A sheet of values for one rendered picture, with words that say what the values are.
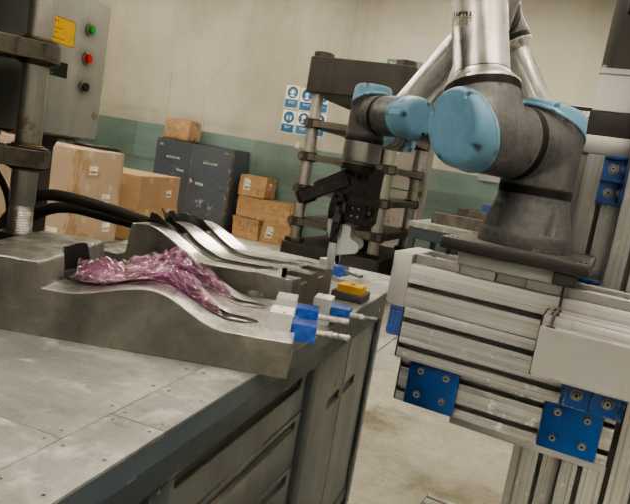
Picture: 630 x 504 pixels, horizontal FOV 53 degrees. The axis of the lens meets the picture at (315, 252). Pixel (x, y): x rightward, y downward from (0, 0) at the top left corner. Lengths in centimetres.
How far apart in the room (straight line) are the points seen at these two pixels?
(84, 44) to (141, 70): 796
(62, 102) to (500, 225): 130
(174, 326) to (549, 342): 53
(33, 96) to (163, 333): 87
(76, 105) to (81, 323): 108
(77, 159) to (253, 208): 360
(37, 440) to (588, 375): 68
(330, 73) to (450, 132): 462
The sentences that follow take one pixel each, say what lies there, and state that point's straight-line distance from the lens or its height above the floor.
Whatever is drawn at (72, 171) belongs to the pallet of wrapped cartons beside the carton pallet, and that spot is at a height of 75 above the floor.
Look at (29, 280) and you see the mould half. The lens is 101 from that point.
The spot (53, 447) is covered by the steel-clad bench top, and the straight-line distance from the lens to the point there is 70.
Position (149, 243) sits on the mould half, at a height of 90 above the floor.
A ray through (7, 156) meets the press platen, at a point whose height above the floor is 101.
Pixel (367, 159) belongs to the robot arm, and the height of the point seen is 114.
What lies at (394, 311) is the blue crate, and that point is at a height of 17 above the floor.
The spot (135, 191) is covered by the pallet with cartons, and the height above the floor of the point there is 60.
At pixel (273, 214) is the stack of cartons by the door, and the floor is 39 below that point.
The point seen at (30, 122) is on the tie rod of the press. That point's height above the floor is 110.
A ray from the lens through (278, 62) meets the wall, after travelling 878.
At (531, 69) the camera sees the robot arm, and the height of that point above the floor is 143.
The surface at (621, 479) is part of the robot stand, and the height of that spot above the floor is 66.
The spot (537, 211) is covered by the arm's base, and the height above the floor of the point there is 110.
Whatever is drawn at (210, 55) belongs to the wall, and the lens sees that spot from 931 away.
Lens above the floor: 112
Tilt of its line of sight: 8 degrees down
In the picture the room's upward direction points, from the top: 10 degrees clockwise
